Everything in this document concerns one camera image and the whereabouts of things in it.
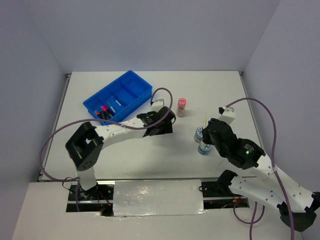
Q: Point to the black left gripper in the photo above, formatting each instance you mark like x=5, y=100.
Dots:
x=166, y=128

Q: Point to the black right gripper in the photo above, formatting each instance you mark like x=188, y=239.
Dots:
x=205, y=137

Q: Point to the yellow ballpoint pen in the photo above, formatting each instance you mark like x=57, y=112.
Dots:
x=204, y=122

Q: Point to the pink capped black highlighter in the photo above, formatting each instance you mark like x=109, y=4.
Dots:
x=107, y=112

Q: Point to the orange capped black highlighter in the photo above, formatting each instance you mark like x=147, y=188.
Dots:
x=97, y=114

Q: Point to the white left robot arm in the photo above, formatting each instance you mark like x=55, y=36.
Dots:
x=88, y=141

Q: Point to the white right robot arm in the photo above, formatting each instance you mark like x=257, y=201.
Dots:
x=296, y=205

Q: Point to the blue paint jar left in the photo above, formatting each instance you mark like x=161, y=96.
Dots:
x=198, y=135

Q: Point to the blue paint jar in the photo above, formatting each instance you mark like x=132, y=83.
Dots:
x=204, y=149
x=198, y=135

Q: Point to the blue paint jar right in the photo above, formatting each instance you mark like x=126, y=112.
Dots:
x=204, y=149

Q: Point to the pink lidded small bottle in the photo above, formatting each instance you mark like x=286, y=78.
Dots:
x=181, y=105

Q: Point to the blue compartment tray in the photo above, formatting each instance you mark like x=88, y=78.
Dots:
x=129, y=89

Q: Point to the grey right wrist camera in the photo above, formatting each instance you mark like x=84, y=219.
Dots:
x=227, y=114

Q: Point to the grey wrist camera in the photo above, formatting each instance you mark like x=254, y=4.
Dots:
x=227, y=114
x=157, y=105

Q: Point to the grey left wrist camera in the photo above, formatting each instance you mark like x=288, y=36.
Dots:
x=157, y=105

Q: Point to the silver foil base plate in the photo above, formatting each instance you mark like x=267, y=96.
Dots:
x=157, y=198

